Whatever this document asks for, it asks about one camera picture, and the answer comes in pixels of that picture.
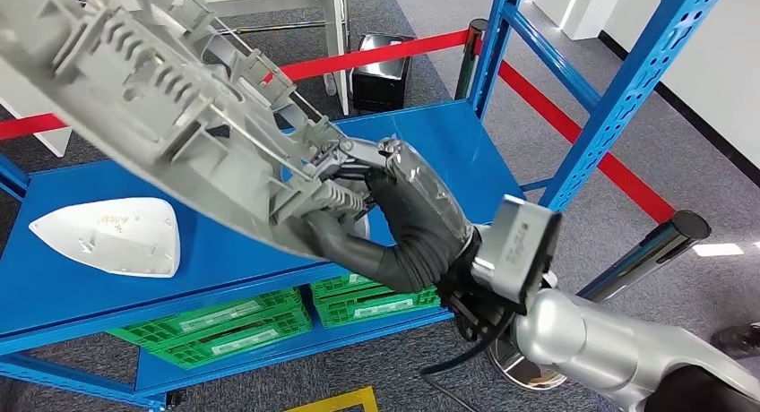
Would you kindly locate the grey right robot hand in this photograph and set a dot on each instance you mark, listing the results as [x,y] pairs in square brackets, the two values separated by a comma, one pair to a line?
[415,195]

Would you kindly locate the grey plastic wheel hubcap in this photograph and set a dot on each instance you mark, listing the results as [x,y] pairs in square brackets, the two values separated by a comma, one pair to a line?
[148,101]

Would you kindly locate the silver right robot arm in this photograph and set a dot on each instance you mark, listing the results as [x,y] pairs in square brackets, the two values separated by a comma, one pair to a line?
[594,350]

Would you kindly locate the blue metal shelf rack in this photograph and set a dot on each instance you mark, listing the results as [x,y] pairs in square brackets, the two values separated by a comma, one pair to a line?
[457,136]

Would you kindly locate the green plastic crate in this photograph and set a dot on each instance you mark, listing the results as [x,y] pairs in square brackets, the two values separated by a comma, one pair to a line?
[338,286]
[237,311]
[237,341]
[380,305]

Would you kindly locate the black box device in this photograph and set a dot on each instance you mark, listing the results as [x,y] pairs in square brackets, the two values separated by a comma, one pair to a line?
[383,71]

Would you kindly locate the red barrier belt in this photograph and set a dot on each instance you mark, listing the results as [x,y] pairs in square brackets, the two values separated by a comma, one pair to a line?
[623,178]
[386,53]

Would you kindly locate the white mirror cover shell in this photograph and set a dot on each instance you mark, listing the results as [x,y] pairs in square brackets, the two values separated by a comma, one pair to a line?
[119,243]

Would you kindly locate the person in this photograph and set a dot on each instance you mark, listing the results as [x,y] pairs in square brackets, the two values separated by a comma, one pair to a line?
[736,341]

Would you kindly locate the white furniture panel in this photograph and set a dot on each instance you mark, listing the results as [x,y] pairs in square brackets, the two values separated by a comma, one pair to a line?
[18,101]

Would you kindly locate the chrome stanchion post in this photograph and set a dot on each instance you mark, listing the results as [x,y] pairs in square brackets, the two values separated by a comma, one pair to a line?
[647,254]
[469,59]

